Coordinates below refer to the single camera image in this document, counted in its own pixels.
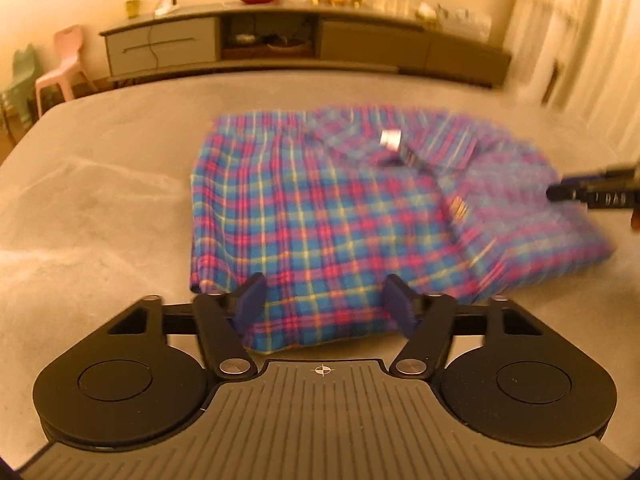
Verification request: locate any pink plastic child chair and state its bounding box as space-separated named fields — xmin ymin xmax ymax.
xmin=34 ymin=25 xmax=99 ymax=119

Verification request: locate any long grey TV cabinet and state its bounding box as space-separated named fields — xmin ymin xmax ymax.
xmin=99 ymin=0 xmax=514 ymax=92

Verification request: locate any white tray with clutter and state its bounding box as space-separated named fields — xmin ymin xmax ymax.
xmin=434 ymin=4 xmax=494 ymax=37

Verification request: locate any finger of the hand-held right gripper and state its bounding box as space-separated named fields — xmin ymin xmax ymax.
xmin=546 ymin=185 xmax=590 ymax=204
xmin=562 ymin=161 xmax=640 ymax=185

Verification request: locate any black power cable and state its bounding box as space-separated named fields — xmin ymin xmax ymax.
xmin=145 ymin=15 xmax=163 ymax=72

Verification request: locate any blue pink plaid shirt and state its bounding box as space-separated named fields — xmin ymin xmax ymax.
xmin=189 ymin=104 xmax=619 ymax=354

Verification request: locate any green plastic child chair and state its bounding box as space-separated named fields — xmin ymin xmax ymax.
xmin=0 ymin=44 xmax=42 ymax=130

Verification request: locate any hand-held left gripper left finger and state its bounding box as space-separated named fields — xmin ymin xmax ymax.
xmin=107 ymin=272 xmax=267 ymax=382

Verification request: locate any white ruffled curtain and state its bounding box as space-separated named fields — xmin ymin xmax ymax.
xmin=501 ymin=0 xmax=640 ymax=162

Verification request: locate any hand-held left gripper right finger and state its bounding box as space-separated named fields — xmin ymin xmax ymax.
xmin=382 ymin=274 xmax=545 ymax=382

